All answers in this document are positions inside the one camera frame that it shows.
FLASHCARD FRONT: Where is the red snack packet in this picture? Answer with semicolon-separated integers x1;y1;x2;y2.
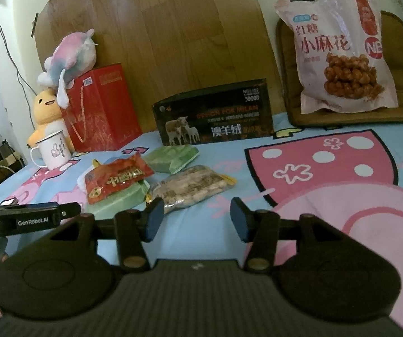
84;153;154;205

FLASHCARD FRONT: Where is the black wall cable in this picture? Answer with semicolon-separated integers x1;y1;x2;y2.
0;0;38;131

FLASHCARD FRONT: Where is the clear nut snack packet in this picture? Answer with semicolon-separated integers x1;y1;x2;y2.
145;165;237;214

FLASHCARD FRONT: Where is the green snack packet right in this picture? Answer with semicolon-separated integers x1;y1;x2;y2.
144;145;199;174

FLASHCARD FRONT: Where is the green snack packet lower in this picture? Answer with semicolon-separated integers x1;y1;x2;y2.
77;167;150;220

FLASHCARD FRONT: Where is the large pink snack bag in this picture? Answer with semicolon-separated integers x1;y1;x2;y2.
275;0;398;114

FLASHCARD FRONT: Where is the pink white plush toy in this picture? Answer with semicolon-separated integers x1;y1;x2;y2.
37;28;97;109

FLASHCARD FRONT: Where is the black wool product box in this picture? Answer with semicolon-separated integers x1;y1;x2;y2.
153;79;274;145

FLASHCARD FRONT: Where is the yellow duck plush toy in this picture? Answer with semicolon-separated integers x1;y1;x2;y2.
27;88;74;154

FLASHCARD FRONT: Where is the red gift bag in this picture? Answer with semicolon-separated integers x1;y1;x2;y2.
61;63;142;152

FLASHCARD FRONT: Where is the blue Peppa Pig bedsheet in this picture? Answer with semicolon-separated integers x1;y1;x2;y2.
0;112;403;336

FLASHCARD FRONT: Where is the white enamel mug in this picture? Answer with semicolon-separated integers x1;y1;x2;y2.
29;130;71;170

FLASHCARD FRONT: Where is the green snack packet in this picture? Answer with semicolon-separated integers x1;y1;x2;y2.
77;167;150;220
144;145;199;174

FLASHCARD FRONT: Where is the wooden board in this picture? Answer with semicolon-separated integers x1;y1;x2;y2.
35;0;285;132

